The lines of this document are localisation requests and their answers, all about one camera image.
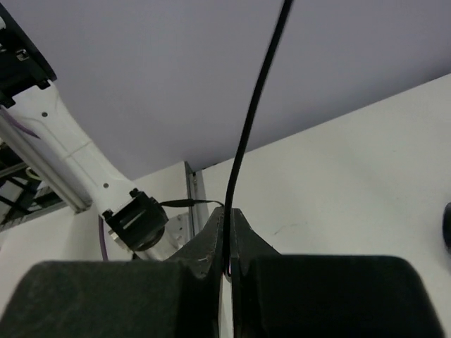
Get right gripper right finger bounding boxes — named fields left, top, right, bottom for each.
left=230, top=208, right=279, bottom=337

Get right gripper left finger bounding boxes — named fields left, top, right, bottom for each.
left=168, top=207, right=224, bottom=337

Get black headphone audio cable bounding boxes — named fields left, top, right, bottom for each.
left=222, top=0, right=295, bottom=279

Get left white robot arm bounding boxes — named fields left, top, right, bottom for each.
left=1, top=8, right=178, bottom=261

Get white black headphones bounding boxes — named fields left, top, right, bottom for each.
left=442, top=203, right=451, bottom=253

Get aluminium front table rail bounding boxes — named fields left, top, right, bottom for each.
left=183, top=160, right=209, bottom=244

